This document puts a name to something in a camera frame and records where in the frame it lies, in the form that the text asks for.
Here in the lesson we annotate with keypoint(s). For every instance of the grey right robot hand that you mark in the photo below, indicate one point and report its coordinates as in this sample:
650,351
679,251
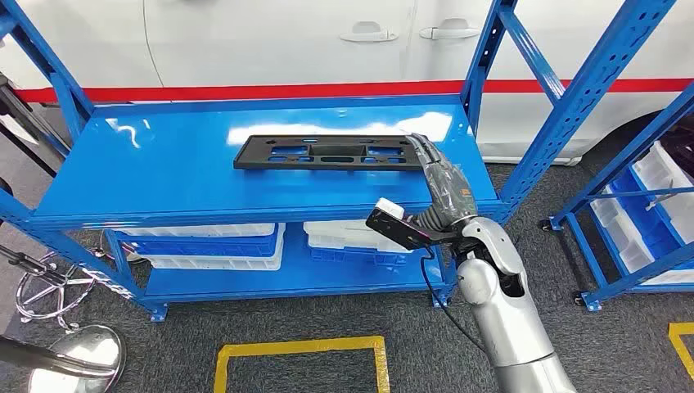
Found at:
447,187

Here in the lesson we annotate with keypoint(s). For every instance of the black plastic plate frame part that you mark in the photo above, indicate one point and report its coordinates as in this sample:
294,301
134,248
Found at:
255,154

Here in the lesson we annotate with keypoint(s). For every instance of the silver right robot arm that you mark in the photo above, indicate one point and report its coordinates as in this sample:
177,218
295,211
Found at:
499,314

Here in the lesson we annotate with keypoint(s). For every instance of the blue metal shelf rack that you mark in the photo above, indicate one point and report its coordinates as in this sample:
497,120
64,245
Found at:
162,173

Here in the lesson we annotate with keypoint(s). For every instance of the white plastic bin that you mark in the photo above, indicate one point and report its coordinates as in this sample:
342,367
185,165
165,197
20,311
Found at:
623,238
228,264
206,230
659,168
336,236

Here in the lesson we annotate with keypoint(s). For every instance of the blue plastic bin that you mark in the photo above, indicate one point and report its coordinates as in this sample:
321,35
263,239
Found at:
640,222
347,256
217,247

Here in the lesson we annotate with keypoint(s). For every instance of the blue metal rack with bins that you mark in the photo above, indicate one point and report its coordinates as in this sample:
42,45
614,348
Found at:
579,238

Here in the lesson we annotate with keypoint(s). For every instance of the red barrier belt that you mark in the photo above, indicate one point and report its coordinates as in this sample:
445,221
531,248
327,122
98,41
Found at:
271,91

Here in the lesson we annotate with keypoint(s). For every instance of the yellow floor tape square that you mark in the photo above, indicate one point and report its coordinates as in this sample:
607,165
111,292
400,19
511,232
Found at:
303,345
681,328

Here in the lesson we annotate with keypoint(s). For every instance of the white car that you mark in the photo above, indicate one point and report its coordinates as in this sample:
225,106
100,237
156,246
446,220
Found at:
271,43

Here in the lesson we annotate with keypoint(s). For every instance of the black stool with chrome base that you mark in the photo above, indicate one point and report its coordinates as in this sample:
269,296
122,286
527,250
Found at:
58,282

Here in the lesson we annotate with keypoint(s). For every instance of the stanchion with chrome base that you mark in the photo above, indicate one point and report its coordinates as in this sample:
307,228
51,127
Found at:
81,358

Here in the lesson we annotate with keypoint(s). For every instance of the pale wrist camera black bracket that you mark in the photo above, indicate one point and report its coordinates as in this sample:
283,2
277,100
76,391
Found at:
390,222

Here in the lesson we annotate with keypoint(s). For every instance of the black stanchion post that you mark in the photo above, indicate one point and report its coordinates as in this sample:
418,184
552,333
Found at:
32,125

